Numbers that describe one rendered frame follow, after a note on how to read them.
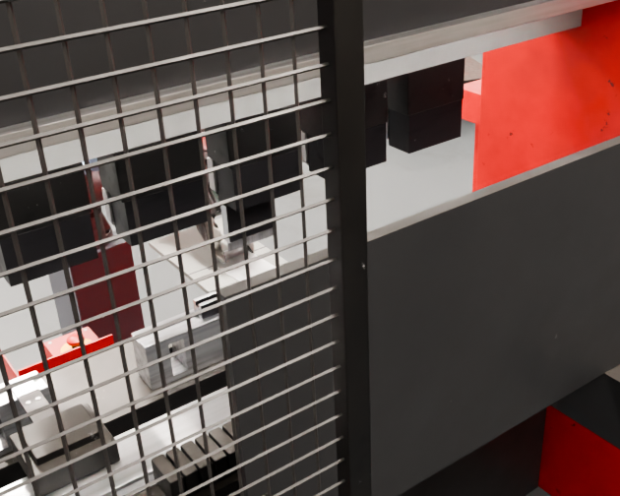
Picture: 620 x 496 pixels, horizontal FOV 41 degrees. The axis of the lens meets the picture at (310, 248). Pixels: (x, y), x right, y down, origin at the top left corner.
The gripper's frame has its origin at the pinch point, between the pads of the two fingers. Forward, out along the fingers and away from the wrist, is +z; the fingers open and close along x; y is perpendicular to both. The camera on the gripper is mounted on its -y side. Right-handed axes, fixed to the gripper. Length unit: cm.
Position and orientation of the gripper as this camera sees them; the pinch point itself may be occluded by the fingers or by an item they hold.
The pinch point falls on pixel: (235, 253)
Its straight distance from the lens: 167.2
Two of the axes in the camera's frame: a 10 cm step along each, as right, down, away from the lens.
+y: 4.1, -3.0, -8.6
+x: 8.2, -3.1, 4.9
